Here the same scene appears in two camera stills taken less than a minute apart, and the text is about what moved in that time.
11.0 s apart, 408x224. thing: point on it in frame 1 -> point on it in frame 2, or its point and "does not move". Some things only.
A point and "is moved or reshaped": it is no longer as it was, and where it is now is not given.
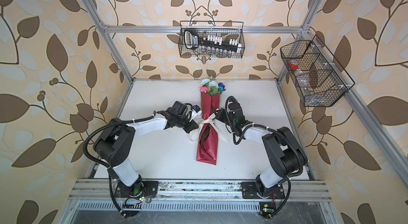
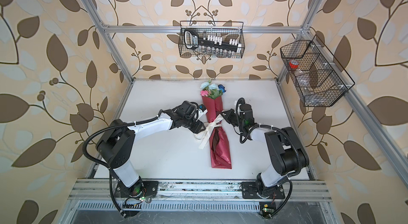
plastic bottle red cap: (303, 76) does not move
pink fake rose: (203, 89) is moved or reshaped
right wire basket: (320, 79) does not move
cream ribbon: (193, 135) is moved or reshaped
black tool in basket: (192, 41) does not move
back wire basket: (213, 39) does not move
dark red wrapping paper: (207, 146) is moved or reshaped
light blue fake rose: (205, 82) is moved or reshaped
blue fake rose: (221, 86) does not move
